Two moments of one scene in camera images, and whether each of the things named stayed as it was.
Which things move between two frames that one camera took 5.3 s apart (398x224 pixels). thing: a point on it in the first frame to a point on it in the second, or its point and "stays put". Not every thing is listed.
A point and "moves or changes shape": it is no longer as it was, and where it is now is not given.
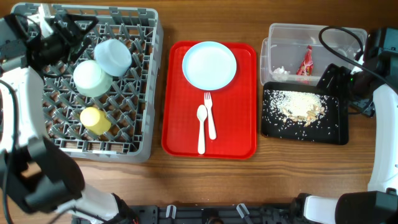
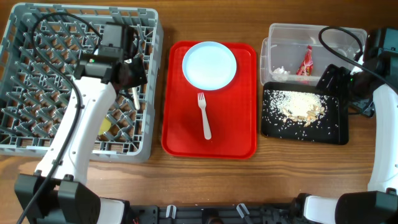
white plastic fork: x=208 y=101 moves or changes shape
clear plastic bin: x=295 y=54 stays put
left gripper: x=72 y=42 to x=138 y=62
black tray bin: x=303 y=113 stays put
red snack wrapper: x=306 y=67 stays put
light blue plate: x=208 y=66 stays put
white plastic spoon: x=202 y=112 to x=136 y=97
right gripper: x=341 y=74 stays put
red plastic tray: x=234 y=108 stays put
